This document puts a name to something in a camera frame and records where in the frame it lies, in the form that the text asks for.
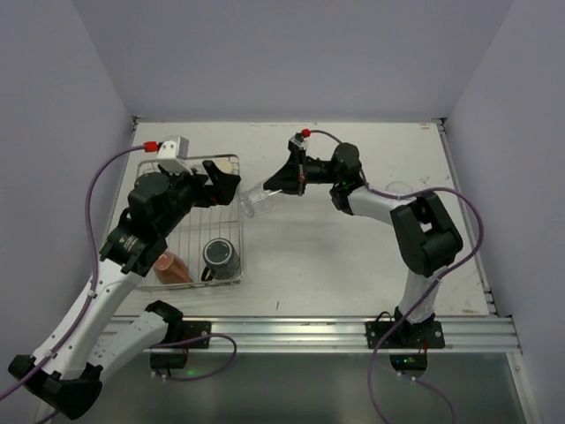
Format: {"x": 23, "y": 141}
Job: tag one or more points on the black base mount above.
{"x": 417, "y": 338}
{"x": 167, "y": 362}

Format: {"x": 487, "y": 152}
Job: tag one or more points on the chrome wire dish rack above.
{"x": 189, "y": 240}

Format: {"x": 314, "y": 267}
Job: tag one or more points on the dark green mug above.
{"x": 221, "y": 261}

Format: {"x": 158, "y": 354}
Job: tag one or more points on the aluminium rail frame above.
{"x": 320, "y": 370}

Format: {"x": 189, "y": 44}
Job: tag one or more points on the faceted clear glass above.
{"x": 258, "y": 201}

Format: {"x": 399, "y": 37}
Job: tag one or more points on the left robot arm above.
{"x": 70, "y": 368}

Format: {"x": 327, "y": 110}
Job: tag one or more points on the orange plastic cup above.
{"x": 170, "y": 269}

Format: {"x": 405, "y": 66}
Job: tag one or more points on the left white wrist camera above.
{"x": 173, "y": 153}

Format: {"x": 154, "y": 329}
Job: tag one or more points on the small clear glass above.
{"x": 399, "y": 188}

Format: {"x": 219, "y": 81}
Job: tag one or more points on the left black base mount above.
{"x": 167, "y": 362}

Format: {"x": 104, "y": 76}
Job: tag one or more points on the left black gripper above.
{"x": 199, "y": 186}

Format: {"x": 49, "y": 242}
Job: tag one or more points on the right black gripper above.
{"x": 301, "y": 169}

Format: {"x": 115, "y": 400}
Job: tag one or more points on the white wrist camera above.
{"x": 298, "y": 141}
{"x": 173, "y": 153}

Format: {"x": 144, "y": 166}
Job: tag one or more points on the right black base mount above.
{"x": 417, "y": 338}

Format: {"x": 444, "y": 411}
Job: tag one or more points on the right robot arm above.
{"x": 427, "y": 237}

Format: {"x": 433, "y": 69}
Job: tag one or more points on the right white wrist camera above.
{"x": 298, "y": 141}

